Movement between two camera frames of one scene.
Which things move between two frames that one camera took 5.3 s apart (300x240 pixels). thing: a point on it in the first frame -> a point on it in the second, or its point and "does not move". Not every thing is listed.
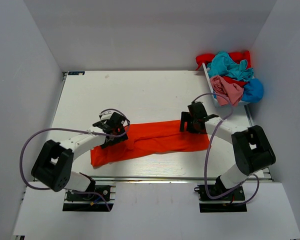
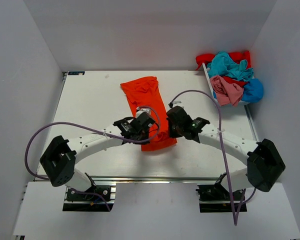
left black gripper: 118,139 -> 147,135
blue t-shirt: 253,91 does not move
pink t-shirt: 227,93 does not move
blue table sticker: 80,73 does not move
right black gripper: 186,117 -> 172,133
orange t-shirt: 149,139 -> 145,92
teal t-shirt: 224,65 does not move
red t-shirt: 237,57 does not move
